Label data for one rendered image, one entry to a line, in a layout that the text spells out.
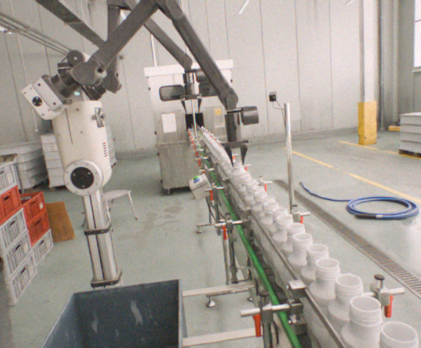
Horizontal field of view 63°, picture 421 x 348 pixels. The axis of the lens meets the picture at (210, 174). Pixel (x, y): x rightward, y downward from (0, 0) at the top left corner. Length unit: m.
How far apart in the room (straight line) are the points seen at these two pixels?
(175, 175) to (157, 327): 4.77
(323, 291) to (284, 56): 11.31
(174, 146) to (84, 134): 4.28
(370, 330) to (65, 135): 1.29
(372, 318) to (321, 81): 11.72
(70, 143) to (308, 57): 10.90
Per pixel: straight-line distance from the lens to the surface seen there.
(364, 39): 9.83
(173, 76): 5.69
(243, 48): 11.50
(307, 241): 0.69
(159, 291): 1.06
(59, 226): 4.49
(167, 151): 5.72
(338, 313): 0.56
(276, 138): 11.63
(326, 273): 0.59
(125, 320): 1.12
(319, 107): 12.08
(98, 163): 1.52
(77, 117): 1.49
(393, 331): 0.49
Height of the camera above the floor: 1.43
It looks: 11 degrees down
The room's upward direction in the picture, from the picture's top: 6 degrees counter-clockwise
